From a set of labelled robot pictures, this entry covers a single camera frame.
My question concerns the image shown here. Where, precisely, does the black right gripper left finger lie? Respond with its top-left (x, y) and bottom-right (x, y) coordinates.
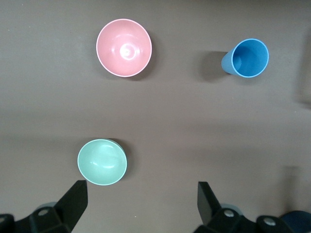
top-left (13, 180), bottom-right (88, 233)

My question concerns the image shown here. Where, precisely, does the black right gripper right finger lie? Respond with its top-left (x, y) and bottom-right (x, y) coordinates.
top-left (194, 181), bottom-right (259, 233)

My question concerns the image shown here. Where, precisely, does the pale green bowl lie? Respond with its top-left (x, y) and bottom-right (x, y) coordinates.
top-left (77, 138), bottom-right (128, 186)

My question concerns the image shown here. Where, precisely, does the pink bowl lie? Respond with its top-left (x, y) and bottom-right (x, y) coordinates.
top-left (96, 18), bottom-right (153, 78)

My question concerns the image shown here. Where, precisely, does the brown table cover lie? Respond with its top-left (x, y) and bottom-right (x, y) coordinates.
top-left (0, 0), bottom-right (311, 233)

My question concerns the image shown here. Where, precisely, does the blue ribbed plastic cup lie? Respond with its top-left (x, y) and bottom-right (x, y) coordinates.
top-left (221, 38), bottom-right (270, 79)

